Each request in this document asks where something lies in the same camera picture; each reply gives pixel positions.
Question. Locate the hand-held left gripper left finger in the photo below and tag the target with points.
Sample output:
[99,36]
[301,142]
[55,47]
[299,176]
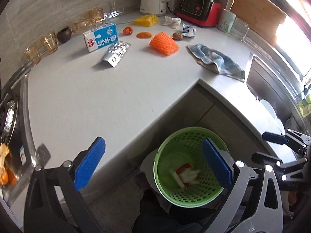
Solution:
[90,162]

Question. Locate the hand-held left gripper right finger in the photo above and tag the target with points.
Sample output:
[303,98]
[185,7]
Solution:
[217,166]

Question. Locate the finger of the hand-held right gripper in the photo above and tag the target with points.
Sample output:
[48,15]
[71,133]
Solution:
[274,137]
[263,157]

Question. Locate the green perforated plastic basket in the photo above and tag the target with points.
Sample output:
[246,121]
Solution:
[170,174]

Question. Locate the white paper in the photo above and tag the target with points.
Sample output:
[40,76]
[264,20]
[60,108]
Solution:
[171,21]

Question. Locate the yellow foam fruit net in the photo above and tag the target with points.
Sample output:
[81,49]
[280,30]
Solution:
[145,20]

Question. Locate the white plates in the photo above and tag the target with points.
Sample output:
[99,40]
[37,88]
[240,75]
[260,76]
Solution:
[269,111]

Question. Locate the red white wrapper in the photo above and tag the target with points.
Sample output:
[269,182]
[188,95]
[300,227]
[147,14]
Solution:
[187,173]

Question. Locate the steel sink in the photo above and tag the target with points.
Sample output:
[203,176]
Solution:
[264,82]

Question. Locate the person's dark trousers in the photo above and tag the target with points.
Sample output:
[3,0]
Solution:
[155,213]

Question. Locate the orange fruit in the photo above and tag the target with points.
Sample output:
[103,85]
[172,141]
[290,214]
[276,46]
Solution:
[6,174]

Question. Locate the blue dish towel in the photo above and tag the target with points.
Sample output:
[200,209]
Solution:
[213,59]

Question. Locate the silver foil packet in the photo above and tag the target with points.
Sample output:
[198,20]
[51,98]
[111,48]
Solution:
[115,53]

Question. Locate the amber glass cup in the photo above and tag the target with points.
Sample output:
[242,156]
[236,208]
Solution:
[34,53]
[80,26]
[96,15]
[49,42]

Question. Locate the wooden cutting board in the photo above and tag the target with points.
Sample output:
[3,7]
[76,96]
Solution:
[257,14]

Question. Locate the blue white milk carton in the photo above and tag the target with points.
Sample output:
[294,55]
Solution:
[102,37]

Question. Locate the pale green mug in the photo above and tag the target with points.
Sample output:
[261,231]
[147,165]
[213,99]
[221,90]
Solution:
[226,20]

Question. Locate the orange foam fruit net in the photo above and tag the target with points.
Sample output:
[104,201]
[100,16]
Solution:
[164,43]

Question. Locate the brown walnut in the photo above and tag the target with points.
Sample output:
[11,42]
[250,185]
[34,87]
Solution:
[177,36]

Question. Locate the small white blue packet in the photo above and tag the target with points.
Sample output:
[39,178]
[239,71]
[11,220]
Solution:
[189,30]

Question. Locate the round orange peel piece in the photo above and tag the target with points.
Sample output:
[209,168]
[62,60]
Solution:
[127,30]

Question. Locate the flat orange peel piece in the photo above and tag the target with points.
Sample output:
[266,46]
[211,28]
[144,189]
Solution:
[144,35]

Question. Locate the red black blender base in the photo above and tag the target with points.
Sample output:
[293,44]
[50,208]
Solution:
[196,7]

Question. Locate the clear glass jar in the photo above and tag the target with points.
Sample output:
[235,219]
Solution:
[119,4]

